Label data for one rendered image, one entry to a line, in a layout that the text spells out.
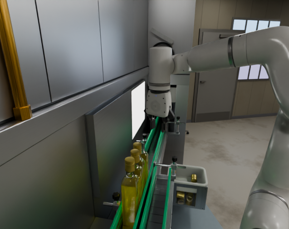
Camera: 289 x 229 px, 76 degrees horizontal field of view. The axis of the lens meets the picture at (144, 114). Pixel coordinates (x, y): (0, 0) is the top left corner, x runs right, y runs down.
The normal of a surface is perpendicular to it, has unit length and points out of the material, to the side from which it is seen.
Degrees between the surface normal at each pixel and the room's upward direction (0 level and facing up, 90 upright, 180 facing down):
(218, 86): 90
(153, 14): 90
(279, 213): 27
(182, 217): 0
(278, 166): 92
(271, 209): 11
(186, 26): 90
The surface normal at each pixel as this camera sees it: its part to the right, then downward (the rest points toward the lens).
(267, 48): -0.60, 0.40
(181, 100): -0.20, 0.31
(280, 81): -0.88, -0.29
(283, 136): -0.68, -0.57
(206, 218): 0.00, -0.95
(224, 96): 0.22, 0.31
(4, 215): 0.98, 0.07
